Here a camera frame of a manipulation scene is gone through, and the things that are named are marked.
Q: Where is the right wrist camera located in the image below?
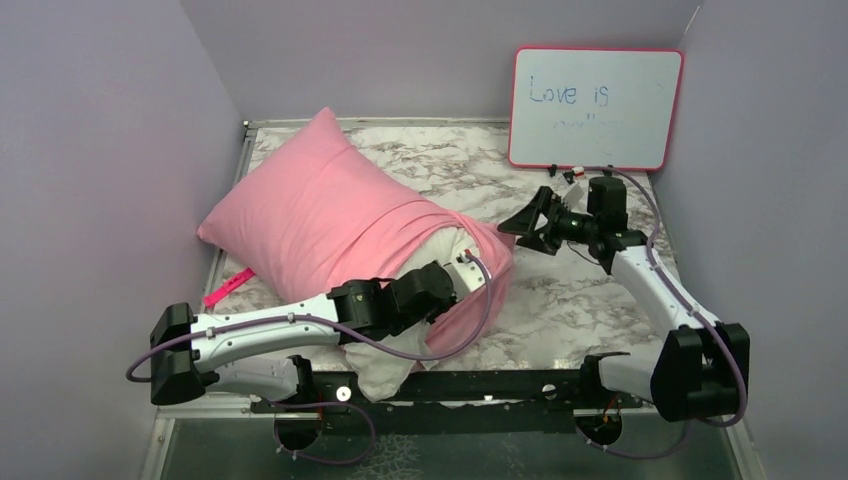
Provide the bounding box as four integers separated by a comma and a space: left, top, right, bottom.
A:
562, 166, 587, 210

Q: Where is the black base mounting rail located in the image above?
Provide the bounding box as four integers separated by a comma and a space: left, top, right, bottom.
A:
249, 370, 644, 435

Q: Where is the pink marker pen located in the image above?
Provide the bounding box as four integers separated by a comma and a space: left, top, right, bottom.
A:
202, 268, 255, 309

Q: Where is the pink pillowcase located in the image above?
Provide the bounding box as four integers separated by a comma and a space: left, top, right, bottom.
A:
197, 108, 513, 353

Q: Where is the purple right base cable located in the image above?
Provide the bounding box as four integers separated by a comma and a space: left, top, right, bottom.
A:
574, 410, 694, 461

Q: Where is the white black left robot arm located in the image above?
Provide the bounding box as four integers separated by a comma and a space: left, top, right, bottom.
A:
149, 261, 480, 411

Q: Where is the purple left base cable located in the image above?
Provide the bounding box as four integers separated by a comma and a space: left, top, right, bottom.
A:
254, 397, 378, 466

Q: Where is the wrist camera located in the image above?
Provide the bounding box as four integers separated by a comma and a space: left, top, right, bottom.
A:
562, 166, 587, 210
444, 253, 485, 299

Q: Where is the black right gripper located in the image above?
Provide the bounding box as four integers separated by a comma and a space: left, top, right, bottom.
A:
499, 185, 599, 256

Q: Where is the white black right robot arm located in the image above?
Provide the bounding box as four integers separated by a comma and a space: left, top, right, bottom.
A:
497, 168, 750, 426

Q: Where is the pink-framed whiteboard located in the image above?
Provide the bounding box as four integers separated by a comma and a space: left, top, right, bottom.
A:
507, 46, 684, 171

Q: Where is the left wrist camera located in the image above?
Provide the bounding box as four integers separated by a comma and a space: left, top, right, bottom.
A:
444, 253, 485, 299

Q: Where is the white pillow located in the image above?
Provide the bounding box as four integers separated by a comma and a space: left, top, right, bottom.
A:
343, 227, 476, 401

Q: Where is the aluminium table frame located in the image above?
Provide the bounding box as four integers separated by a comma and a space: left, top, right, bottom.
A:
139, 119, 511, 480

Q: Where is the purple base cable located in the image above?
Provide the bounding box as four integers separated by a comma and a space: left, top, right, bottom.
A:
254, 397, 378, 466
574, 410, 694, 461

